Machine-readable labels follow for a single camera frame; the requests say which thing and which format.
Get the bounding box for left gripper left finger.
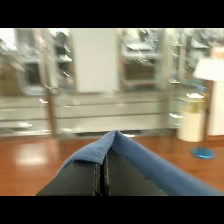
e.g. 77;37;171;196
35;160;102;197

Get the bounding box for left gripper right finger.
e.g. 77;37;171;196
101;148;168;197

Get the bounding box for blue shirt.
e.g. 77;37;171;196
57;130;224;197

